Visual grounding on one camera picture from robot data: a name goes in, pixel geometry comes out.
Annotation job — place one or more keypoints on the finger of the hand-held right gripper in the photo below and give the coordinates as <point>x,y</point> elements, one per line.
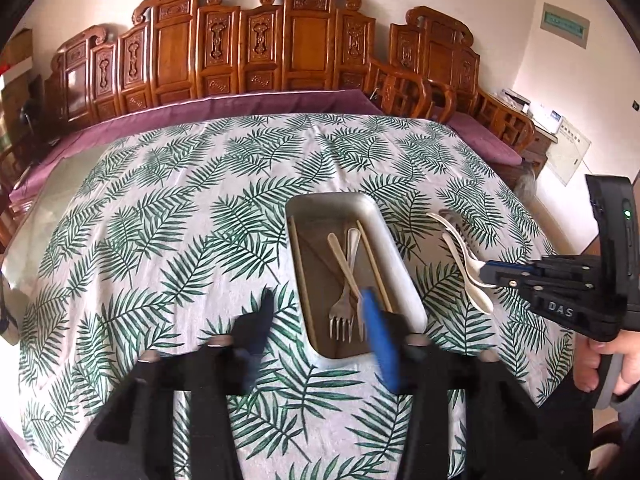
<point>505,267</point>
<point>510,282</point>

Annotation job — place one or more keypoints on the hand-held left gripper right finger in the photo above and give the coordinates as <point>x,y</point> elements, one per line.
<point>380,345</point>

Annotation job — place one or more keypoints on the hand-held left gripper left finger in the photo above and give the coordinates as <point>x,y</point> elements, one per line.
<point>257,330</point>

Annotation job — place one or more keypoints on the white plastic spoon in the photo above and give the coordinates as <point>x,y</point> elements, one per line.
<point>472,265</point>
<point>480,300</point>

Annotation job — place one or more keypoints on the cream plastic fork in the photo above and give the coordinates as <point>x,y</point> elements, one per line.
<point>342,265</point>

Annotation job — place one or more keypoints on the metal rectangular tin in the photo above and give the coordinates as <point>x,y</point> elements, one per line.
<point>320,210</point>

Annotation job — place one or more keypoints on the person's right hand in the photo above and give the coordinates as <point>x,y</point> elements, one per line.
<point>585,365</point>

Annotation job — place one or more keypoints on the clear plastic bag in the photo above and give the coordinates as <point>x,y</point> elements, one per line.
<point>529,184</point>

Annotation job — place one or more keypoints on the wooden side table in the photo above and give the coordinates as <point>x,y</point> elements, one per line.
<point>542,142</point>

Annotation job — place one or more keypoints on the purple armchair cushion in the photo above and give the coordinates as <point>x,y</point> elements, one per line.
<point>480,135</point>

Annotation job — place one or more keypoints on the leaf print tablecloth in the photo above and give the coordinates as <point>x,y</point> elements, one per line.
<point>175,210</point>

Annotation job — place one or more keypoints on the carved wooden armchair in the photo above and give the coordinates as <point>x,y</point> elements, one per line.
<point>435,60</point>

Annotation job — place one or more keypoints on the purple sofa cushion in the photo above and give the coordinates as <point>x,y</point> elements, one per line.
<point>150,120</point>

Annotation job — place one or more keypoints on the carved wooden sofa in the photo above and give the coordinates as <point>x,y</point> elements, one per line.
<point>310,50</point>

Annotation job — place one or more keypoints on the dark cabinet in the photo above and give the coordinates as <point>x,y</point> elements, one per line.
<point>20,115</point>

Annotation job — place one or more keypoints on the brown cardboard box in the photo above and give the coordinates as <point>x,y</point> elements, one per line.
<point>17,47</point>

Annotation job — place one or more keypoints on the white wall panel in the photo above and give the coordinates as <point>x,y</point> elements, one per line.
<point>567,155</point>

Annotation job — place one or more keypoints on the grey wall box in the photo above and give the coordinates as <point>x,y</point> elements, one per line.
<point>565,22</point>

